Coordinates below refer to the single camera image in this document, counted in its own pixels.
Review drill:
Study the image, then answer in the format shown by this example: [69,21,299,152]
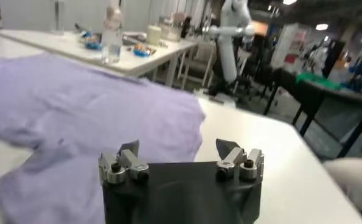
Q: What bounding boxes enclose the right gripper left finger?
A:
[97,139,150,185]

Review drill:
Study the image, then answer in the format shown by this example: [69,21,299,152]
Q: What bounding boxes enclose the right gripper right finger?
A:
[215,138,265,183]

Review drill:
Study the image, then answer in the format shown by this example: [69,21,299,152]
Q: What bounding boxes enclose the purple t-shirt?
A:
[0,54,206,224]

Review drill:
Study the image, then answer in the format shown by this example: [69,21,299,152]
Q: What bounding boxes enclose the black table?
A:
[262,68,362,159]

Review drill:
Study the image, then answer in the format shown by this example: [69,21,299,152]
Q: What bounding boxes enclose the white humanoid robot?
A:
[203,0,257,104]

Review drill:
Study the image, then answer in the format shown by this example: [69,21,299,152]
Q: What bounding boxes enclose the blue white snack packet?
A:
[133,43,153,58]

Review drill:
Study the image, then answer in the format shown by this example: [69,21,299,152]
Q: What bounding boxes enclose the green cloth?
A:
[296,72,342,91]

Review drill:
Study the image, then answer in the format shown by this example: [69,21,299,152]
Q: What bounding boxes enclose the seated person beige trousers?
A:
[322,157,362,217]

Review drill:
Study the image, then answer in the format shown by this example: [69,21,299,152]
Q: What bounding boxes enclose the tall clear water bottle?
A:
[101,2,124,65]

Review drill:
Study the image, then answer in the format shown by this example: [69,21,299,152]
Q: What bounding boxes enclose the blue striped snack packet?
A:
[83,32,104,51]

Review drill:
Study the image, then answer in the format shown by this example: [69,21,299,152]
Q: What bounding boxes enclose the cream thermos jug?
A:
[146,24,162,46]

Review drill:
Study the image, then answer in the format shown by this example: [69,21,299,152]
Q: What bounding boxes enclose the white side table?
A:
[0,29,198,88]

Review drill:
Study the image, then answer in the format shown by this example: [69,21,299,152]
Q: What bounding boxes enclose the white rice cooker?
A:
[159,14,183,43]

